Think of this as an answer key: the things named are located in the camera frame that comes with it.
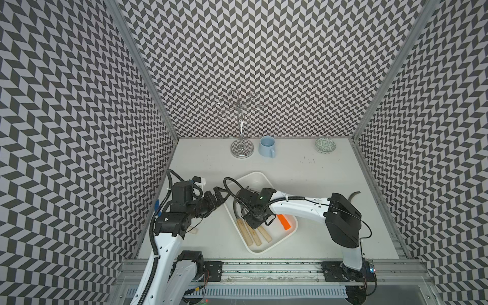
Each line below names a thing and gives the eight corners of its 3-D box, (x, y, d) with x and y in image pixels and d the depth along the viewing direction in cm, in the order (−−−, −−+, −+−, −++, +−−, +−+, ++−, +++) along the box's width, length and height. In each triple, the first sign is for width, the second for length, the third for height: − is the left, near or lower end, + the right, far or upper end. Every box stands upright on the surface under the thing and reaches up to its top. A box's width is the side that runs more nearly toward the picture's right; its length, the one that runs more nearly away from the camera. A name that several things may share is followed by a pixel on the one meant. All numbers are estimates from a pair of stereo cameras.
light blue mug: (259, 160, 110) (259, 152, 105) (258, 144, 118) (259, 136, 113) (274, 160, 110) (275, 152, 105) (273, 144, 118) (274, 136, 113)
